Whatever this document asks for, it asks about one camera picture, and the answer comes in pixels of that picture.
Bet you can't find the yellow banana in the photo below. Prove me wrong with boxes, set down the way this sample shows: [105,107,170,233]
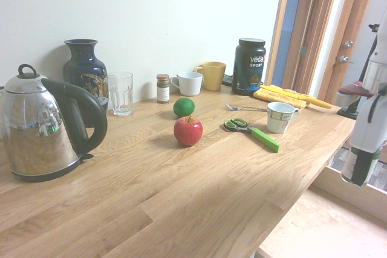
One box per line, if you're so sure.
[298,94,333,109]

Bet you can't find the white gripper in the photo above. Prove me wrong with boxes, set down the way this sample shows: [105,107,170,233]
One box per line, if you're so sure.
[350,88,387,187]

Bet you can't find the wooden door frame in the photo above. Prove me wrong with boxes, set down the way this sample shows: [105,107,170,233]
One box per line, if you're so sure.
[265,0,296,87]

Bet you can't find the black protein powder tub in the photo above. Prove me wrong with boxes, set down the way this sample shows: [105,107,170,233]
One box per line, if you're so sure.
[231,37,267,97]

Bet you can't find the red padded object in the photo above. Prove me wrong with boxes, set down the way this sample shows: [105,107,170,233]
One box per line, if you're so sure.
[338,80,374,99]

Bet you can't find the wooden door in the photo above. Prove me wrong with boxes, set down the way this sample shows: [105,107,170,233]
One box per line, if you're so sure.
[291,0,382,105]

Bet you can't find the clear drinking glass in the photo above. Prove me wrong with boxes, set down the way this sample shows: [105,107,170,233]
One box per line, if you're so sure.
[107,71,134,117]

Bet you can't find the light wooden drawer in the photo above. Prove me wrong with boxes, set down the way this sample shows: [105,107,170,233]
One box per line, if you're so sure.
[255,164,387,258]

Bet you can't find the yellow woven cloth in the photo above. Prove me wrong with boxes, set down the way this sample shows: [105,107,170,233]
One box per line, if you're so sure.
[253,84,312,110]

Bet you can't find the white patterned cup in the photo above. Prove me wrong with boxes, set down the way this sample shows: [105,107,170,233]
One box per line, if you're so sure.
[266,102,301,135]

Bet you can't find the dark blue painted vase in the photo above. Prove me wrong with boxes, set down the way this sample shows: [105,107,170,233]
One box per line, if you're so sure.
[62,39,109,127]

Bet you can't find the metal spoon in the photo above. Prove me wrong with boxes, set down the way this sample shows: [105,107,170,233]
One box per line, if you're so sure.
[225,103,268,112]

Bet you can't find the stainless steel electric kettle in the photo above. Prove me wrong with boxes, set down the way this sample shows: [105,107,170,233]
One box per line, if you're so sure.
[0,63,109,184]

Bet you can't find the green handled scissors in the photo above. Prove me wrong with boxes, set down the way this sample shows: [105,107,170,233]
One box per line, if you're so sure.
[223,117,281,153]

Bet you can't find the brown lid spice jar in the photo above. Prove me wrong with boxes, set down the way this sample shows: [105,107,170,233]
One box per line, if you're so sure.
[156,73,171,105]

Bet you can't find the red apple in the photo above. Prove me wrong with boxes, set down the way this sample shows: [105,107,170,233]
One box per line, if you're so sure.
[173,115,204,147]

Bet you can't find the white ceramic mug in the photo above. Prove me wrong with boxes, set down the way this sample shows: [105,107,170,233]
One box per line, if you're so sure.
[169,71,203,97]

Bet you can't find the yellow ceramic mug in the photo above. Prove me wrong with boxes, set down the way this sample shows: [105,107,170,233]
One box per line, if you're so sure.
[193,61,227,91]

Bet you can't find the green lime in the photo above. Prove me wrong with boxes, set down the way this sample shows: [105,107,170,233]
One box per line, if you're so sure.
[172,97,196,118]

